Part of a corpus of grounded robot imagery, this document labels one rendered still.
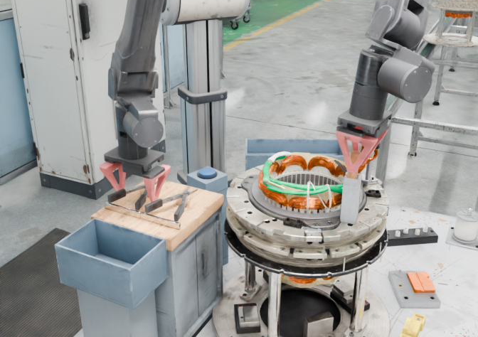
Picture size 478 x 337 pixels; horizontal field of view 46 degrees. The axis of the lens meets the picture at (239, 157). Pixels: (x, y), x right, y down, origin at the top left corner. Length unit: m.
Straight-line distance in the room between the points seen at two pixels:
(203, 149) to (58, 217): 1.95
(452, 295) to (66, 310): 1.71
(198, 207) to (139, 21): 0.40
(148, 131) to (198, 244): 0.29
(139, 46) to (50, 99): 2.44
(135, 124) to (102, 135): 2.41
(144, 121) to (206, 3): 0.47
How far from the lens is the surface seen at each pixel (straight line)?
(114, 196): 1.16
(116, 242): 1.13
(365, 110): 0.94
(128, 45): 0.99
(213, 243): 1.22
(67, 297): 2.71
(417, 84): 0.88
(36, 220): 3.37
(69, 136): 3.40
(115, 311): 1.09
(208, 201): 1.16
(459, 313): 1.41
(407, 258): 1.55
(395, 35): 0.93
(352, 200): 1.02
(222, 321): 1.27
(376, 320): 1.30
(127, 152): 1.09
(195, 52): 1.44
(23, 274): 2.92
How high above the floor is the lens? 1.63
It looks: 24 degrees down
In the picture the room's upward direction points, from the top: straight up
